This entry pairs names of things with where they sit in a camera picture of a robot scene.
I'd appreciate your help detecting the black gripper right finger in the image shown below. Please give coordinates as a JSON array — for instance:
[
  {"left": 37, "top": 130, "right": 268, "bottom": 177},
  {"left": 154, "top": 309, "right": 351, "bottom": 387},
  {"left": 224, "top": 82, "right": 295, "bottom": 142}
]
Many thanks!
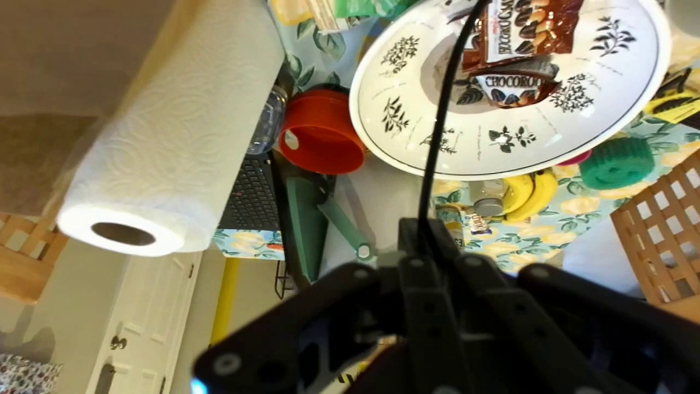
[{"left": 428, "top": 217, "right": 700, "bottom": 394}]

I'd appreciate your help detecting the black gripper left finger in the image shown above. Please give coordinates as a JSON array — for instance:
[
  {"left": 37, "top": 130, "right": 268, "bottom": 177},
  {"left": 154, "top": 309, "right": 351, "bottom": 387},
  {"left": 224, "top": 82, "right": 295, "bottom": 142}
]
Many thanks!
[{"left": 192, "top": 217, "right": 469, "bottom": 394}]

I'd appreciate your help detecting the black cable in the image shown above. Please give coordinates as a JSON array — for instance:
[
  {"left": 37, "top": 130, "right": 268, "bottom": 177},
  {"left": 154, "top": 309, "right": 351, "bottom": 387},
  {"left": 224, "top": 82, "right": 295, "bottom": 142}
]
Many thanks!
[{"left": 415, "top": 0, "right": 495, "bottom": 238}]

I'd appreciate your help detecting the wooden lattice trivet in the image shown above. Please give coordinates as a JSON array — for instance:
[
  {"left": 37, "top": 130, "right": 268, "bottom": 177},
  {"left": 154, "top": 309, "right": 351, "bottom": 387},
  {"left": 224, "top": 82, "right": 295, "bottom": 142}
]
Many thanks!
[{"left": 611, "top": 149, "right": 700, "bottom": 324}]

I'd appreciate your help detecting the yellow plastic toy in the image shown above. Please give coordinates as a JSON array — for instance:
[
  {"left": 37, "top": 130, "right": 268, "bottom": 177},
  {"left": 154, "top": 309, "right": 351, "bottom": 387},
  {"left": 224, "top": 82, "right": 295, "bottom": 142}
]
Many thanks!
[{"left": 501, "top": 170, "right": 560, "bottom": 225}]

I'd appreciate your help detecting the yellow stick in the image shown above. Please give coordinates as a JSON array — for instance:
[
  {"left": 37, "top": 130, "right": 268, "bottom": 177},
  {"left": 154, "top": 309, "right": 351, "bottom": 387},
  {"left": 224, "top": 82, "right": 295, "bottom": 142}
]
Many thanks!
[{"left": 208, "top": 256, "right": 245, "bottom": 346}]

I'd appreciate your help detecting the black mesh mat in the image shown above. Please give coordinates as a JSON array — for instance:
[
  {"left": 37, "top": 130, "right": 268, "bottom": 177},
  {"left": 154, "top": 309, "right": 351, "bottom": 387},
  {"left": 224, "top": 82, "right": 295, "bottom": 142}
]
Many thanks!
[{"left": 216, "top": 151, "right": 284, "bottom": 235}]

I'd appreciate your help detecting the green round scrubber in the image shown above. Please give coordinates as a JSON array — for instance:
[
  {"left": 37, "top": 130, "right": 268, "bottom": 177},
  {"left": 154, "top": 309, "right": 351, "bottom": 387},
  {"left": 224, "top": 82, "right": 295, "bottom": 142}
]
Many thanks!
[{"left": 577, "top": 137, "right": 656, "bottom": 194}]

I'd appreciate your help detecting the red plastic cup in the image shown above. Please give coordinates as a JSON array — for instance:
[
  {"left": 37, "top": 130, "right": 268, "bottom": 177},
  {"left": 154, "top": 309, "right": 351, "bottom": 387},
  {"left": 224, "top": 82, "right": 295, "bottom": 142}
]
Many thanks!
[{"left": 277, "top": 85, "right": 367, "bottom": 177}]

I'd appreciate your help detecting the white plate with leaf print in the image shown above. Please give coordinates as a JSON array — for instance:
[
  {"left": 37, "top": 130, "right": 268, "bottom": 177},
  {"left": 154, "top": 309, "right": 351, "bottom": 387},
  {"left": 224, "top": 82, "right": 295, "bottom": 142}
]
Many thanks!
[{"left": 348, "top": 0, "right": 673, "bottom": 182}]

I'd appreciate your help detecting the white cabinet door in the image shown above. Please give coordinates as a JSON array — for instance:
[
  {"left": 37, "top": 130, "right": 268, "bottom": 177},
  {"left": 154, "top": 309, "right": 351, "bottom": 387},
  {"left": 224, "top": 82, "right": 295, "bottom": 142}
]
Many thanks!
[{"left": 86, "top": 251, "right": 206, "bottom": 394}]

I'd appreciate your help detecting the brown chocolate wrapper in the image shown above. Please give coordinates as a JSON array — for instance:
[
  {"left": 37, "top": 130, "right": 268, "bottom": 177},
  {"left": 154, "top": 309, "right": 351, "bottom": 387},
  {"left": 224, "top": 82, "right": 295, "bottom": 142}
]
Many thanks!
[
  {"left": 459, "top": 0, "right": 586, "bottom": 75},
  {"left": 455, "top": 61, "right": 565, "bottom": 112}
]

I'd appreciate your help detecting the white paper towel roll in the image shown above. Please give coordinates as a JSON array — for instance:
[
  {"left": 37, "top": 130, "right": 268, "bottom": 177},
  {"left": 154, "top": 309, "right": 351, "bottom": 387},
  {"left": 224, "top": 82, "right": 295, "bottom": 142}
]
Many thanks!
[{"left": 54, "top": 0, "right": 288, "bottom": 258}]

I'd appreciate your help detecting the wooden lattice furniture piece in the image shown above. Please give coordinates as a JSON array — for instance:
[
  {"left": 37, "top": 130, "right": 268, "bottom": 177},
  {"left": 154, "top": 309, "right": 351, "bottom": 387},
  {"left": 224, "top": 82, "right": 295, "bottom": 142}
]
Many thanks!
[{"left": 0, "top": 210, "right": 70, "bottom": 305}]

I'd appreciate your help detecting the green handled tool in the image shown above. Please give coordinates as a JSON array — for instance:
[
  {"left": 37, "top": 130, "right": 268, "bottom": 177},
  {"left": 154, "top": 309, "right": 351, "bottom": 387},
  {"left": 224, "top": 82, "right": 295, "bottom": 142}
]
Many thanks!
[{"left": 281, "top": 164, "right": 378, "bottom": 289}]

